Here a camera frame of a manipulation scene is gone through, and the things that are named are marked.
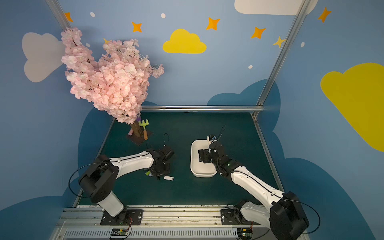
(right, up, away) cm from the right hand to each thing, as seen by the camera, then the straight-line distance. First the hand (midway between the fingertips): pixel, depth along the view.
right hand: (207, 148), depth 85 cm
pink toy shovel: (-54, +8, +22) cm, 59 cm away
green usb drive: (-36, -16, +4) cm, 39 cm away
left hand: (-24, -15, +5) cm, 29 cm away
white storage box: (-5, -14, +8) cm, 16 cm away
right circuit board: (+17, -41, -12) cm, 46 cm away
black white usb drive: (-23, -18, +3) cm, 30 cm away
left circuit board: (-44, -39, -13) cm, 61 cm away
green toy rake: (-46, +15, +29) cm, 57 cm away
